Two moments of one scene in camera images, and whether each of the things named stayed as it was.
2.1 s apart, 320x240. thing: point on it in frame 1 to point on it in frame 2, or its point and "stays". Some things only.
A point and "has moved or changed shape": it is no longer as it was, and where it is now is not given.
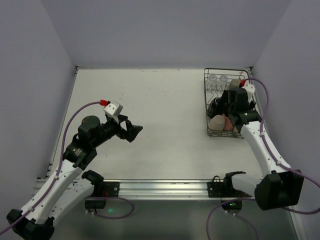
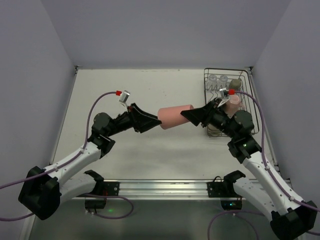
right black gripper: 225,100 to 207,114
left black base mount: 102,189 stays
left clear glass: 212,81 stays
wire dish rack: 216,80 stays
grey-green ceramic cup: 234,84 stays
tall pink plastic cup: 228,124 has moved or changed shape
